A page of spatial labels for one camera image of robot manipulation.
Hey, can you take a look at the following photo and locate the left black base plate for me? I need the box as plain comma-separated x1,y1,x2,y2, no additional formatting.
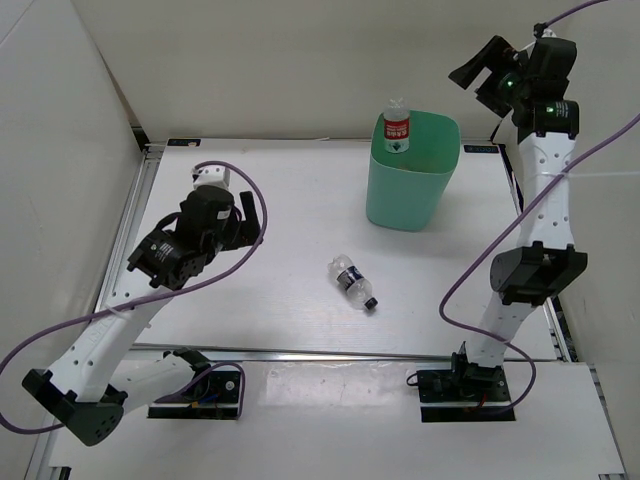
147,362,246,421

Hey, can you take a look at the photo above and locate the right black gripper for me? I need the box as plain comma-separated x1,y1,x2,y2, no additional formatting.
447,35,531,118

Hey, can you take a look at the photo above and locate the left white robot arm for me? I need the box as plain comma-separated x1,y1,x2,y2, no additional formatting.
22,185,266,446

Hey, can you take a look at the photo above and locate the red label water bottle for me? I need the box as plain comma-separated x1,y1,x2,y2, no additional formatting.
383,98,410,154

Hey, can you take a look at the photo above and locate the black label water bottle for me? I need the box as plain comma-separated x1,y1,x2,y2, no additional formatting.
328,254,378,312

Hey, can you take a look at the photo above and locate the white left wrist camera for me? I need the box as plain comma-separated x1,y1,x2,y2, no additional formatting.
192,166,231,190

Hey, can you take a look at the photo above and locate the aluminium frame rail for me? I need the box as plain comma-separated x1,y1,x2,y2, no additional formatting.
74,149,576,371

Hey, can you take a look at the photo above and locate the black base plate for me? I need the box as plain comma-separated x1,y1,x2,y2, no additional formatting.
406,370,516,423
147,362,246,421

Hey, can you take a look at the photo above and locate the green plastic bin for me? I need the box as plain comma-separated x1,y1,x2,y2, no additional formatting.
366,110,461,232

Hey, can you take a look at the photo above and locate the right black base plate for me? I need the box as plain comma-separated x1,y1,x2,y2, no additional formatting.
406,370,516,423

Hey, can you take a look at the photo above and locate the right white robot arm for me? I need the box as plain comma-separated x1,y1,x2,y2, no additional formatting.
449,36,588,400

